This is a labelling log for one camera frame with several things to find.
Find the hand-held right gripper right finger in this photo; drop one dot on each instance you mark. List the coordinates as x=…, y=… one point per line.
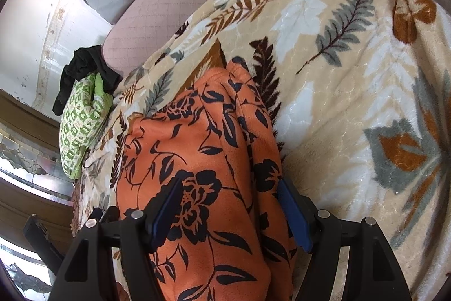
x=296, y=216

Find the leaf print fleece blanket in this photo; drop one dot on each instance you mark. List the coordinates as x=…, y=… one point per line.
x=352, y=93

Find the green patterned pillow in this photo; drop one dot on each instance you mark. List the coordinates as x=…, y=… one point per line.
x=77, y=124

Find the wooden cabinet frame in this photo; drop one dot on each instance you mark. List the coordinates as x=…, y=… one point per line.
x=28, y=103

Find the black cloth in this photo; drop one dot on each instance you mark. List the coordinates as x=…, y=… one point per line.
x=88, y=63

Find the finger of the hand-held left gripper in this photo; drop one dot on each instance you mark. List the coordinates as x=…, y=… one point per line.
x=44, y=241
x=107, y=214

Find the etched glass panel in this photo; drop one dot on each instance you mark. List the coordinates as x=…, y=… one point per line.
x=31, y=160

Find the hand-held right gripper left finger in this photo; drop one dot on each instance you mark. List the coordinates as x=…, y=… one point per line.
x=165, y=214

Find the orange floral garment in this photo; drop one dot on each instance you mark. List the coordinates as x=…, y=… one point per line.
x=204, y=146

